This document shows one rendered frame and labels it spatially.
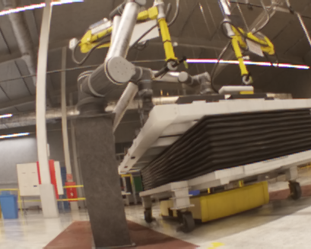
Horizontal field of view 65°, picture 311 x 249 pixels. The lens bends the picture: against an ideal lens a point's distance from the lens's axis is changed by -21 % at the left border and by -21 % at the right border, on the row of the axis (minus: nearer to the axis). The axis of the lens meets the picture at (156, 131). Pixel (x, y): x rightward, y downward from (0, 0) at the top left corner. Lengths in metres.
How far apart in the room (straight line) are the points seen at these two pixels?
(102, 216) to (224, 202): 1.20
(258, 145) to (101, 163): 1.03
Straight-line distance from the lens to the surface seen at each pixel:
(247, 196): 2.76
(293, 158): 2.08
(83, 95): 2.07
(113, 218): 1.90
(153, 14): 2.93
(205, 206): 2.58
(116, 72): 1.85
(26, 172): 10.65
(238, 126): 1.93
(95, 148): 1.92
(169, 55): 2.64
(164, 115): 1.71
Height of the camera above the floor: 0.33
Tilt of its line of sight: 12 degrees up
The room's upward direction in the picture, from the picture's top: 9 degrees counter-clockwise
